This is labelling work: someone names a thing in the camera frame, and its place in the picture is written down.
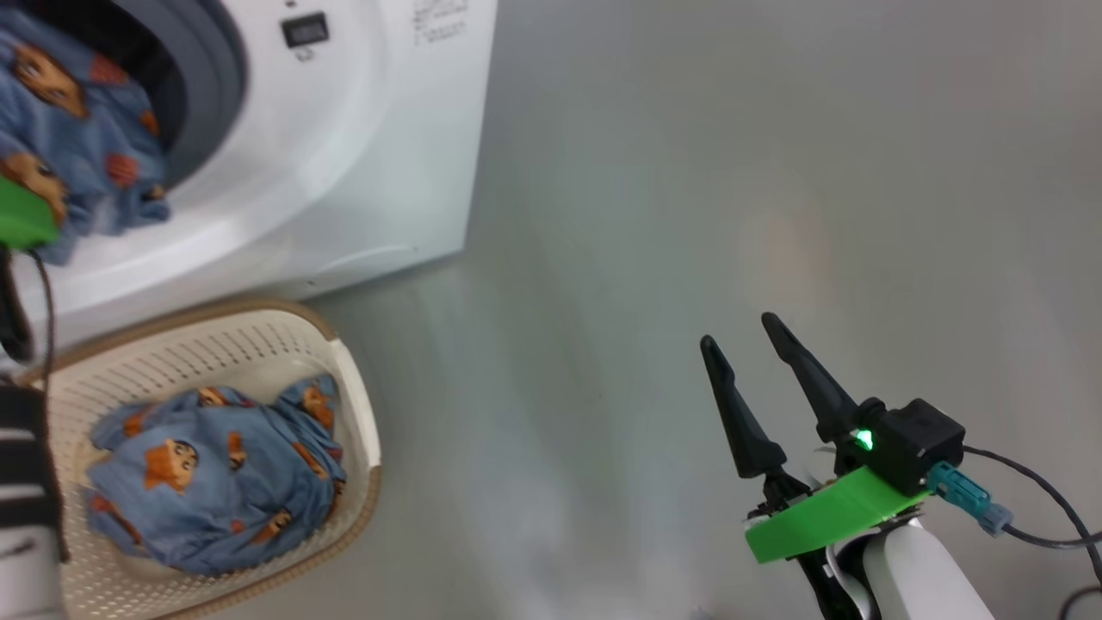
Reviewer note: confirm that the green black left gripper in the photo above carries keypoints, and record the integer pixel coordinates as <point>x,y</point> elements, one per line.
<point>21,220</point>

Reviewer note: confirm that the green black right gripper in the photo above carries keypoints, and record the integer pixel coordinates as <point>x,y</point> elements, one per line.
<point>826,517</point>

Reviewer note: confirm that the blue bear print garment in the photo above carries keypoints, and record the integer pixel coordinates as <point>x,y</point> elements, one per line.
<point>86,146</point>
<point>215,508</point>

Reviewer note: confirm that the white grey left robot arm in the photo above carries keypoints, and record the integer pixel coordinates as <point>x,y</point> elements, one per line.
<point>26,482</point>

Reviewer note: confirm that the cream perforated laundry basket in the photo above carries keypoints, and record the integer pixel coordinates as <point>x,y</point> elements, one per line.
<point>258,344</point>

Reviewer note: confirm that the white front-load washing machine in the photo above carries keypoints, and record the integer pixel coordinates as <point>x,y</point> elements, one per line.
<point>344,172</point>

